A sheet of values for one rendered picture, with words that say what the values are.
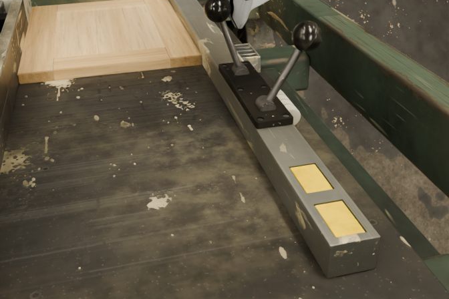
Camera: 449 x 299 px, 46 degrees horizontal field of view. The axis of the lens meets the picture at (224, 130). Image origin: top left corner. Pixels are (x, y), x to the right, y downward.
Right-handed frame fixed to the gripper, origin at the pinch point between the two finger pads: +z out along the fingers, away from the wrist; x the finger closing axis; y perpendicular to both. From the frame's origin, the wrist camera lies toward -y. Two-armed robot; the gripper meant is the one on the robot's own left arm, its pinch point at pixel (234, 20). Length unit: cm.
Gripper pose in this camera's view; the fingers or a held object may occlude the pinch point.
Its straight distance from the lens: 76.9
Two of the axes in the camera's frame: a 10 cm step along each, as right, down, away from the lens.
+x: -5.7, -4.0, 7.2
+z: 0.2, 8.7, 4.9
